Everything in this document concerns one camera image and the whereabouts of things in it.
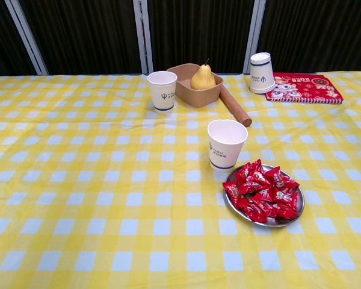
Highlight red candy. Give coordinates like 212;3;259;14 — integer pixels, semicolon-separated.
281;176;300;191
239;179;271;195
248;159;266;181
235;164;253;185
236;197;268;223
260;201;279;218
272;188;300;210
264;166;286;189
251;190;274;204
222;181;242;202
273;205;298;220

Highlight round metal plate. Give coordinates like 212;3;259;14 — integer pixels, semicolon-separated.
223;164;306;228

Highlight white paper cup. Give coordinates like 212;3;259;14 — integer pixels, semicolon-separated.
147;70;177;113
207;119;248;171

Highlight brown paper food box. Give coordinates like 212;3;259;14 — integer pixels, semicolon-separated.
166;63;224;108

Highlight wooden rolling pin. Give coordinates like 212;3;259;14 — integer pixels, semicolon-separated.
218;85;253;127

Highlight yellow pear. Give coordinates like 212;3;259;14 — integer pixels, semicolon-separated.
190;58;217;90

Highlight white jar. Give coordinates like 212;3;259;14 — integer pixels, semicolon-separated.
248;52;276;94

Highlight red spiral calendar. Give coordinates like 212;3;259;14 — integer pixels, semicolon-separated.
265;72;344;105

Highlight grey partition post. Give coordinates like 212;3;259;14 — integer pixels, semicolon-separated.
4;0;50;76
132;0;154;75
242;0;267;75

